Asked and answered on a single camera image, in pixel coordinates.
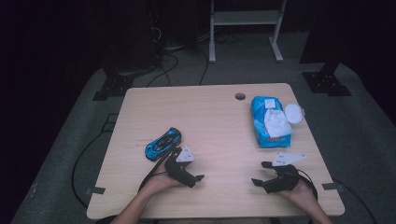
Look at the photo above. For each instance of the person's right hand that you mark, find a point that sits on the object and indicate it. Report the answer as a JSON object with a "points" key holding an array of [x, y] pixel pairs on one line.
{"points": [[303, 194]]}

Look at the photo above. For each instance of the black stand base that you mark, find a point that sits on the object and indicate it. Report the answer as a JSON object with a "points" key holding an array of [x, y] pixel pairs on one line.
{"points": [[113, 87], [325, 82]]}

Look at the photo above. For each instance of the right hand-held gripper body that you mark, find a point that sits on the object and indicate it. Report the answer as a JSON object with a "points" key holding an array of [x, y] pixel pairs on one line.
{"points": [[285, 180]]}

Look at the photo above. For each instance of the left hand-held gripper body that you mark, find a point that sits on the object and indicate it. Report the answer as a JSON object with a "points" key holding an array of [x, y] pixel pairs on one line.
{"points": [[174, 169]]}

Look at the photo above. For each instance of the white wet wipe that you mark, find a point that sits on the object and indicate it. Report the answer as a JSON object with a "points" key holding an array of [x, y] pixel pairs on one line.
{"points": [[276, 123]]}

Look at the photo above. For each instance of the blue toy car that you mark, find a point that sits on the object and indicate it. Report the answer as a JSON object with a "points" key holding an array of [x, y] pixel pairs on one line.
{"points": [[162, 143]]}

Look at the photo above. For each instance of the blue wet wipes pack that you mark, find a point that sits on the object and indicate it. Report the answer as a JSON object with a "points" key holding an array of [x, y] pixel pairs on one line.
{"points": [[264, 137]]}

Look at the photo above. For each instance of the white metal stand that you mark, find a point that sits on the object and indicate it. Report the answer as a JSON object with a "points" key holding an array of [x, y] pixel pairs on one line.
{"points": [[246, 18]]}

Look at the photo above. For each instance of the person's left hand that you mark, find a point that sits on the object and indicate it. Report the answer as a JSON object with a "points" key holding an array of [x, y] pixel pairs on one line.
{"points": [[158, 185]]}

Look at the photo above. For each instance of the grey tape strip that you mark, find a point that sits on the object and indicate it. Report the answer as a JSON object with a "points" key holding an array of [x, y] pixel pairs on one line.
{"points": [[332, 186], [95, 190]]}

